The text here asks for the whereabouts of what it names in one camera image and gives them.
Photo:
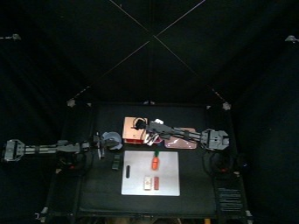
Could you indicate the white text label sticker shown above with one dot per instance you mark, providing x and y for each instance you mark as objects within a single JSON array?
[{"x": 230, "y": 199}]

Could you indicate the red toy block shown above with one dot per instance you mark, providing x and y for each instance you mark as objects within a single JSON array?
[{"x": 157, "y": 183}]

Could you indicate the orange toy carrot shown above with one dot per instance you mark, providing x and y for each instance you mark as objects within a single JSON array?
[{"x": 155, "y": 163}]

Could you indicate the red cup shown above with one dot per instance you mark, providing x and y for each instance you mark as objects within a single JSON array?
[{"x": 159, "y": 141}]

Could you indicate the pink tray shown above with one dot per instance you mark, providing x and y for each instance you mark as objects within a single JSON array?
[{"x": 183, "y": 143}]

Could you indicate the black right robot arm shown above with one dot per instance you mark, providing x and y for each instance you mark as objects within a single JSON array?
[{"x": 214, "y": 139}]

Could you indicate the white cutting board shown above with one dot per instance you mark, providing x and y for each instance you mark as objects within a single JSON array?
[{"x": 167, "y": 175}]

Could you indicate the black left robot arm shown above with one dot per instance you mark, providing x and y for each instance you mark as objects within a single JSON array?
[{"x": 47, "y": 148}]

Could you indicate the white toy block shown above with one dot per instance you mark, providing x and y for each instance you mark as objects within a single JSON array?
[{"x": 147, "y": 183}]

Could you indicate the grey frame corner bracket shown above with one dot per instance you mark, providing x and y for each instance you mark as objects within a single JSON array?
[
  {"x": 17, "y": 36},
  {"x": 292, "y": 38},
  {"x": 71, "y": 103},
  {"x": 226, "y": 106}
]

